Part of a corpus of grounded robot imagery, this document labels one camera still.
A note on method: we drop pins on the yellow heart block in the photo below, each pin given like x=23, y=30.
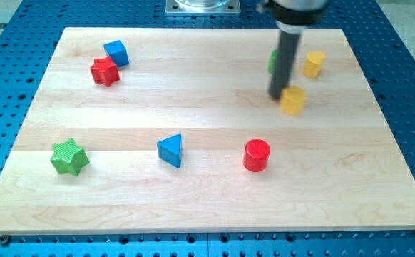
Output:
x=292, y=100

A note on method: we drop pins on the robot arm end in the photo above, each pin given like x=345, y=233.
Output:
x=292, y=16

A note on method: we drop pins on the yellow hexagon block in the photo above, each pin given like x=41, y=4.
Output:
x=313, y=63

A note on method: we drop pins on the blue triangle block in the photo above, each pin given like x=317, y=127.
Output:
x=170, y=150

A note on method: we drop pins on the red cylinder block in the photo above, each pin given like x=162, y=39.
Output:
x=256, y=155

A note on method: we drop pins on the light wooden board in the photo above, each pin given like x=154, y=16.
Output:
x=336, y=166

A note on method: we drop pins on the green block behind rod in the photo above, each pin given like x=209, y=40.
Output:
x=272, y=60

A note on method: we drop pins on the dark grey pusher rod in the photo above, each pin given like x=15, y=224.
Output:
x=286, y=50

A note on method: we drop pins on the red star block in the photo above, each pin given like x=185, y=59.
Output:
x=104, y=71

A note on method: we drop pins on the blue cube block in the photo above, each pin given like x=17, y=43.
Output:
x=117, y=51

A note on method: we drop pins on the green star block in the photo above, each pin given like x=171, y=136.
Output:
x=68, y=158

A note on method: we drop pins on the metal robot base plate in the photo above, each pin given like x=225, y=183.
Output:
x=202, y=6

